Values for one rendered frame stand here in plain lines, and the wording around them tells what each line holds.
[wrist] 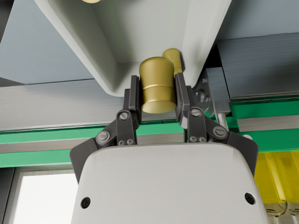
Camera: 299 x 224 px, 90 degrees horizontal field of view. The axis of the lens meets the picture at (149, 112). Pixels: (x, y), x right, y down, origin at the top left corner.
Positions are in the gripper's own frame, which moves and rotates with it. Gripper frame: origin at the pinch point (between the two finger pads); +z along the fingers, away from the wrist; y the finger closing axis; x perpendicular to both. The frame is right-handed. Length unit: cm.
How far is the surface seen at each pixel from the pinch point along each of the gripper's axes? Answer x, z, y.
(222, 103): -8.7, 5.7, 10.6
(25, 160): -23.4, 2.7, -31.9
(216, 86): -8.4, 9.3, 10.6
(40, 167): -43, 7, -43
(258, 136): -12.4, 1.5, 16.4
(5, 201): -46, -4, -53
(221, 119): -9.9, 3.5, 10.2
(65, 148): -22.7, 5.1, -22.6
